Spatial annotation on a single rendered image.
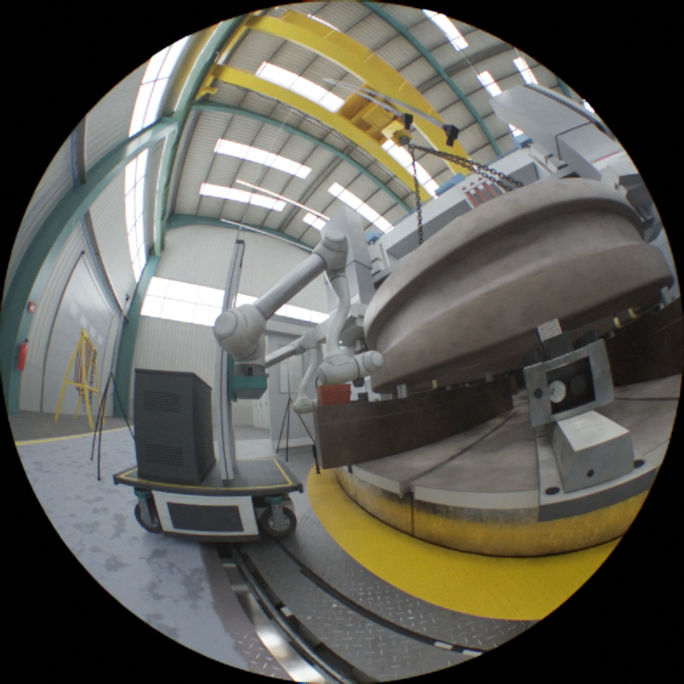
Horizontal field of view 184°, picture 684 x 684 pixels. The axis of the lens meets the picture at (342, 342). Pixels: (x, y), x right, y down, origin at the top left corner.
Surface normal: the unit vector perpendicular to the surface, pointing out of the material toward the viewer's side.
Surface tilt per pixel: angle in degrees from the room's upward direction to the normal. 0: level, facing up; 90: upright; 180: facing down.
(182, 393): 90
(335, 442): 90
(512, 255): 90
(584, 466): 90
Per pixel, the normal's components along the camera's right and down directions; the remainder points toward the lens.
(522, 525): -0.79, -0.12
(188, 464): 0.42, -0.32
